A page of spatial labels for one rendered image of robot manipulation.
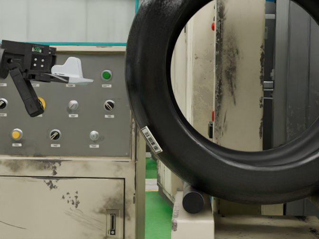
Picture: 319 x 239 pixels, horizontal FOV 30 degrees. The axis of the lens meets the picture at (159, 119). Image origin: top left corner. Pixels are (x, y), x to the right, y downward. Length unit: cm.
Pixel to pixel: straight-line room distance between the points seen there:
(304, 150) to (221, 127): 23
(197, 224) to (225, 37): 56
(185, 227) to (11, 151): 95
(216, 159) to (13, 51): 51
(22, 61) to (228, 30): 55
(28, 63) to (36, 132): 72
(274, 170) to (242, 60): 46
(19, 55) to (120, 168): 70
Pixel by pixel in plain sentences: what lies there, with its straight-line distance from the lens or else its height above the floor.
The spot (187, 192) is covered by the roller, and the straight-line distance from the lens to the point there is 124.
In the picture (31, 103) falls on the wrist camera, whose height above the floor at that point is 110.
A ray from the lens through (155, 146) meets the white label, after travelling 122.
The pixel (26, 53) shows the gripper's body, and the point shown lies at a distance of 133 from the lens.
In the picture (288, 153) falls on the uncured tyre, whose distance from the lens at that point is 150.
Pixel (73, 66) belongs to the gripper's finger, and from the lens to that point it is 132.
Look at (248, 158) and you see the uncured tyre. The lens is 149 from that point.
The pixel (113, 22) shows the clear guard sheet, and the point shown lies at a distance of 196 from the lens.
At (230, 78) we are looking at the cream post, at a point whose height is 116.
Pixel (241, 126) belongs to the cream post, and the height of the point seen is 104.
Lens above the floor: 113
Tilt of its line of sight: 3 degrees down
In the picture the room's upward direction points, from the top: 1 degrees clockwise
